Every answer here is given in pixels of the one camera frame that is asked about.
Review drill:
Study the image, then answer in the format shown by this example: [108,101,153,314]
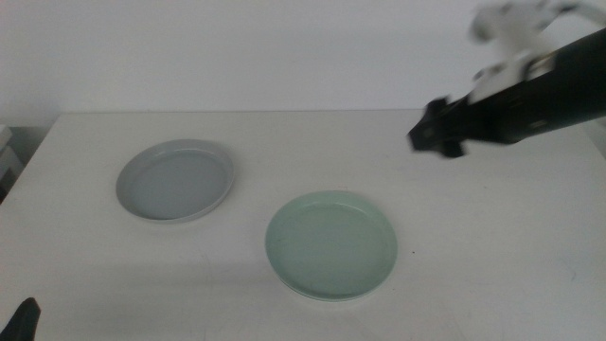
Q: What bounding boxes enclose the grey shallow bowl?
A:
[116,137,236,224]

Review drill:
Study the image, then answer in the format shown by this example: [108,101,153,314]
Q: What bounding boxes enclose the pale green shallow bowl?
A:
[264,189,399,300]

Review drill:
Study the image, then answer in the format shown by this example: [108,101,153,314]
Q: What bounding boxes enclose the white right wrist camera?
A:
[468,0,561,104]

